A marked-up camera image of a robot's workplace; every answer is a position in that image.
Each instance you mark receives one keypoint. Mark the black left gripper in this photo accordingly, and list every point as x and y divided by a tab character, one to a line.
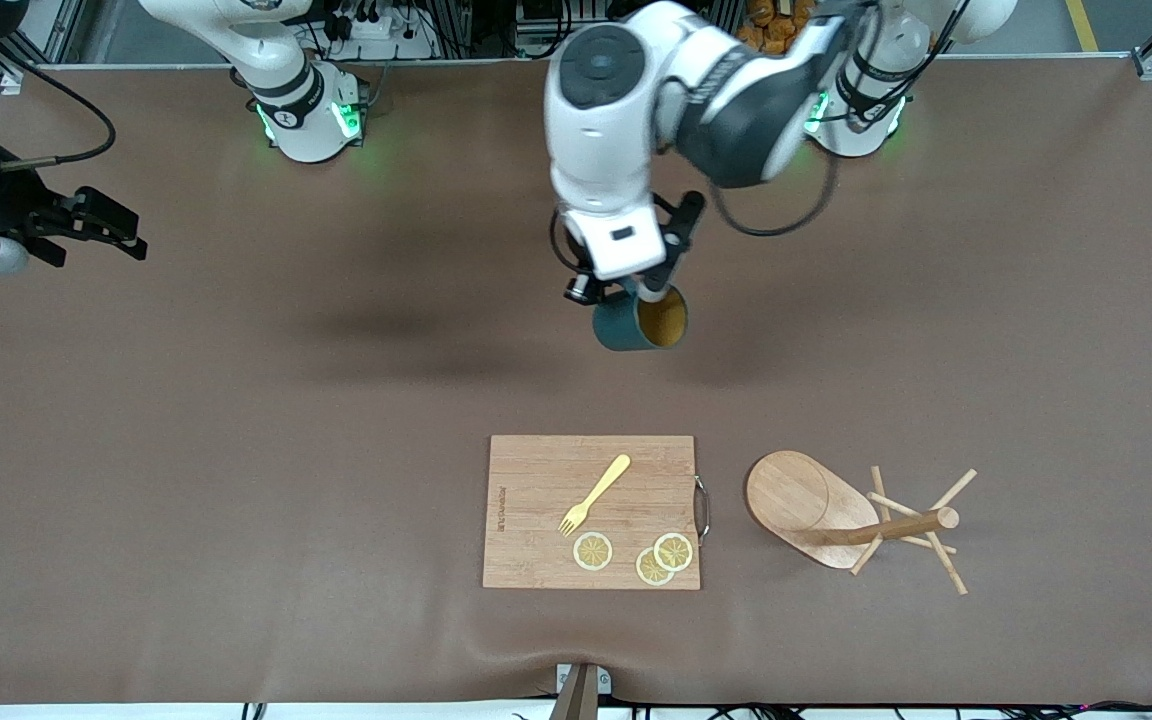
590	288

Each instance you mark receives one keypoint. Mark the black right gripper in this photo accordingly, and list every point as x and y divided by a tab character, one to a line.
4	203

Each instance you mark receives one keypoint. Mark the teal mug yellow inside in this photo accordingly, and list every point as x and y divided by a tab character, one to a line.
616	325

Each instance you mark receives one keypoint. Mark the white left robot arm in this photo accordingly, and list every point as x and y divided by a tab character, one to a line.
616	130

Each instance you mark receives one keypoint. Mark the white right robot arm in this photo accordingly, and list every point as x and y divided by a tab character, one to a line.
286	100

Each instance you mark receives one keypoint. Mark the wooden mug tree rack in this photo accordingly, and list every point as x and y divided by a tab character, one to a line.
796	500

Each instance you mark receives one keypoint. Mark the yellow plastic fork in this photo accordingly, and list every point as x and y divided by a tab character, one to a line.
598	492

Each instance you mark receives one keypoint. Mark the bamboo cutting board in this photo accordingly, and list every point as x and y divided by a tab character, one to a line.
536	490

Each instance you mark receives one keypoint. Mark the lemon slice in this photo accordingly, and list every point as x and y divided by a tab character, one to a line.
593	551
674	551
648	572

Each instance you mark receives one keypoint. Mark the orange snack packs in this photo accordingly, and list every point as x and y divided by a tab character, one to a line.
771	30

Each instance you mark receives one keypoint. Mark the white power strip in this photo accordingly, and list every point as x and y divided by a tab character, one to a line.
376	35

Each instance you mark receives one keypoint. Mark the metal table edge bracket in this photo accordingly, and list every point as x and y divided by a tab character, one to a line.
581	690

